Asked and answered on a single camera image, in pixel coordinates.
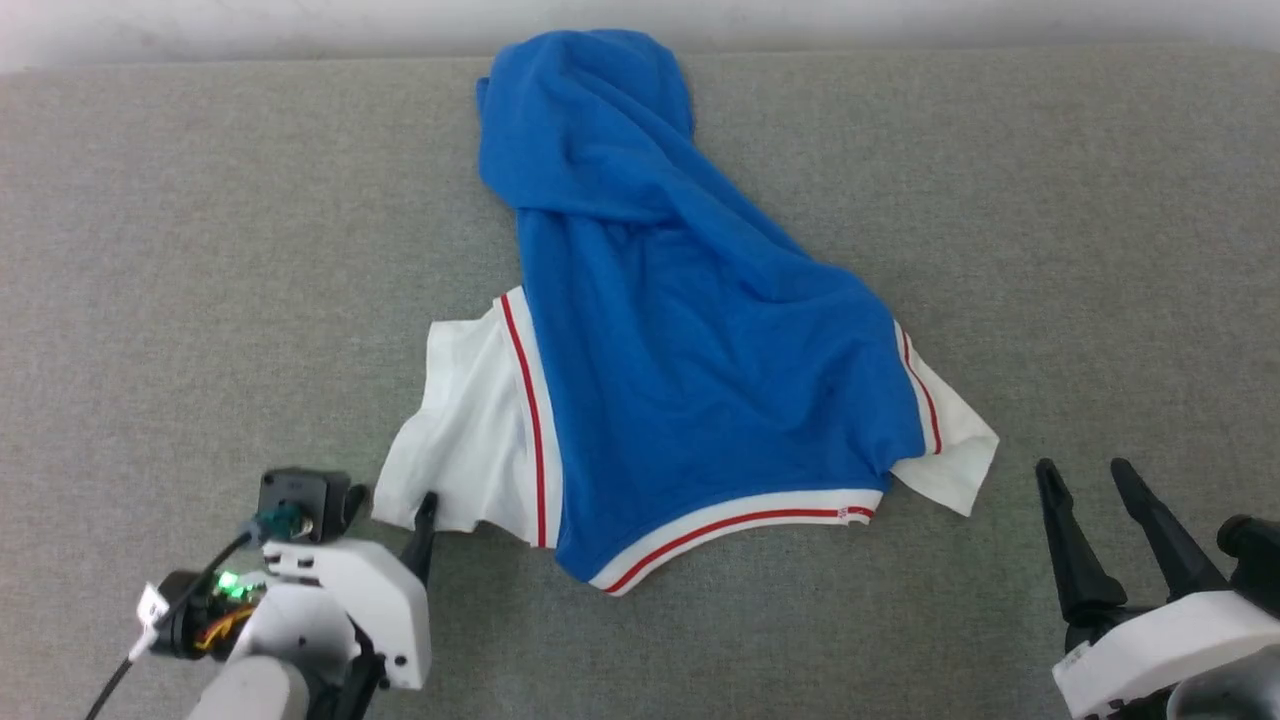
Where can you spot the grey fabric sofa seat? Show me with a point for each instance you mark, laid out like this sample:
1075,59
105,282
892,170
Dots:
200,250

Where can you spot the blue and white jersey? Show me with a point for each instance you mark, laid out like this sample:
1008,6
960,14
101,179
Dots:
680,380

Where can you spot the wrist circuit board green light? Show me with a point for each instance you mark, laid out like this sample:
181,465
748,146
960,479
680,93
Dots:
215,600

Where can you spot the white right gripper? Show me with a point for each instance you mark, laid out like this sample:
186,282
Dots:
1170,645

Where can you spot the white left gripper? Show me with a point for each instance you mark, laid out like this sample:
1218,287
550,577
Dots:
370,610

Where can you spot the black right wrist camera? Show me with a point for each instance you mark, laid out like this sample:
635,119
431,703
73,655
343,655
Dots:
1255,560

